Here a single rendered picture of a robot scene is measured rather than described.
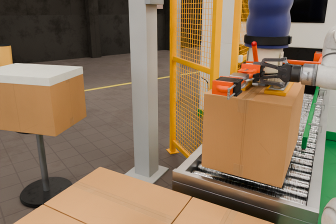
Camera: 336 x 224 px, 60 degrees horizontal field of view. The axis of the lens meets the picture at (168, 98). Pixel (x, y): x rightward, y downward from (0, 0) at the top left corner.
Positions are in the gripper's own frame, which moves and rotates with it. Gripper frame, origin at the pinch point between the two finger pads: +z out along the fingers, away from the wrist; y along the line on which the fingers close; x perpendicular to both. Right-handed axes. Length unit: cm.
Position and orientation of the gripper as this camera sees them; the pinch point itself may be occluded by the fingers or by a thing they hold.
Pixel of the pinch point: (252, 69)
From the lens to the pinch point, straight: 137.5
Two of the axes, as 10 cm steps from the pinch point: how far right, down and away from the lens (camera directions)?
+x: 4.9, -2.5, 8.4
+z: -8.7, -1.3, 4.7
